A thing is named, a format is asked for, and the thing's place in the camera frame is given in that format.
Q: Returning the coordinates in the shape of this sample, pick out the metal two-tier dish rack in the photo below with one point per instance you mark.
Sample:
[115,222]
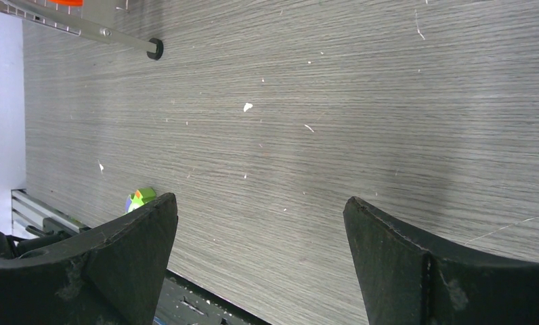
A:
[91,21]

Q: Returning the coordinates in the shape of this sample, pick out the green owl puzzle piece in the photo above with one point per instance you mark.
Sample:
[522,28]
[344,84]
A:
[139,198]

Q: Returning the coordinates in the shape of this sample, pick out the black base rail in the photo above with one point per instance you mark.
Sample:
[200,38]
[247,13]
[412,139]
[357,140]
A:
[181,301]

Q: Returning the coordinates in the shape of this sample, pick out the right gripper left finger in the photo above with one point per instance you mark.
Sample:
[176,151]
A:
[110,274]

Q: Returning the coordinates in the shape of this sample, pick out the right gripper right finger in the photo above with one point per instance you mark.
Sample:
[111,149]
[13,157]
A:
[410,276]

